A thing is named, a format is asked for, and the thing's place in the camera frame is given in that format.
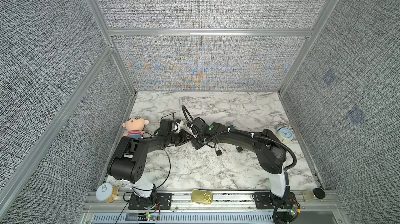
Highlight black padlock shackle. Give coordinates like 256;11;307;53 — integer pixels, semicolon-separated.
215;146;226;157

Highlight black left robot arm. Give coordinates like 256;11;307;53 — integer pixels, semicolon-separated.
107;117;194;208

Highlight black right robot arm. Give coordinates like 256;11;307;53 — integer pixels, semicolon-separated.
187;118;297;207

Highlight plush doll toy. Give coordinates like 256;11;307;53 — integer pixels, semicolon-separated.
122;117;150;138

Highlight gold sardine tin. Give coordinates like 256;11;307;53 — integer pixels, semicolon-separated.
191;189;214;205

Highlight light blue alarm clock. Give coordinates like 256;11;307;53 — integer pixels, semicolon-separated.
276;127;294;144

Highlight small bottle black cap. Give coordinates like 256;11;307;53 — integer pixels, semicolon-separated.
302;188;326;202

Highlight aluminium front rail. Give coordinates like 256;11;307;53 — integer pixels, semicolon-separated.
82;190;344;213

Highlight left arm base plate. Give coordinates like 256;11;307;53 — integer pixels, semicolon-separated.
128;193;172;211

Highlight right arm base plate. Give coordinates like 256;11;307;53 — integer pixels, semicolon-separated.
252;192;300;209

